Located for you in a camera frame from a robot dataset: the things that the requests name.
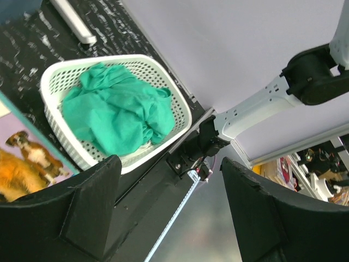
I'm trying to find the white perforated plastic basket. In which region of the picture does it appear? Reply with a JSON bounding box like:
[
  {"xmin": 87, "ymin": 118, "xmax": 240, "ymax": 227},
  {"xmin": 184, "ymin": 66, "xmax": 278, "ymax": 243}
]
[{"xmin": 40, "ymin": 54, "xmax": 192, "ymax": 174}]

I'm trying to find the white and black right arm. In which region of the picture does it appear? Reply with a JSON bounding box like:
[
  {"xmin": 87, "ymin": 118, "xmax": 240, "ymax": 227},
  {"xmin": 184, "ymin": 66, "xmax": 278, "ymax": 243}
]
[{"xmin": 198, "ymin": 1, "xmax": 348, "ymax": 157}]

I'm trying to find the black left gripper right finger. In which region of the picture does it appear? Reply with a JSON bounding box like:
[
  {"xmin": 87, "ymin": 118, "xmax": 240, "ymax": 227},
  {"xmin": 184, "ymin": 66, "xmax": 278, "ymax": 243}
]
[{"xmin": 220, "ymin": 157, "xmax": 348, "ymax": 261}]

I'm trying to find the green tank top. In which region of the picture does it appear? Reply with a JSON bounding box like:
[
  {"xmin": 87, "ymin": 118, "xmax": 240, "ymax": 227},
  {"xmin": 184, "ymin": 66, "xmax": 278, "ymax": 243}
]
[{"xmin": 62, "ymin": 63, "xmax": 175, "ymax": 156}]

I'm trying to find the metal clothes rack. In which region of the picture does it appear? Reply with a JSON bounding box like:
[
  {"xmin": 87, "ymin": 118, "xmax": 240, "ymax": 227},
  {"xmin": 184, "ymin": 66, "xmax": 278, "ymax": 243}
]
[{"xmin": 50, "ymin": 0, "xmax": 97, "ymax": 45}]

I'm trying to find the dog picture book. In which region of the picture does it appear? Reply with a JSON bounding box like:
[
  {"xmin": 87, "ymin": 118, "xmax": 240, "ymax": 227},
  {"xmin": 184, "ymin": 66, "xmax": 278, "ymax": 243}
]
[{"xmin": 1, "ymin": 102, "xmax": 73, "ymax": 203}]

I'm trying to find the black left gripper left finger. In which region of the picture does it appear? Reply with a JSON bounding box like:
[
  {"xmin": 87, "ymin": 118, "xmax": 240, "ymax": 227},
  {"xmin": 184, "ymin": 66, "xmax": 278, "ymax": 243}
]
[{"xmin": 1, "ymin": 156, "xmax": 122, "ymax": 261}]

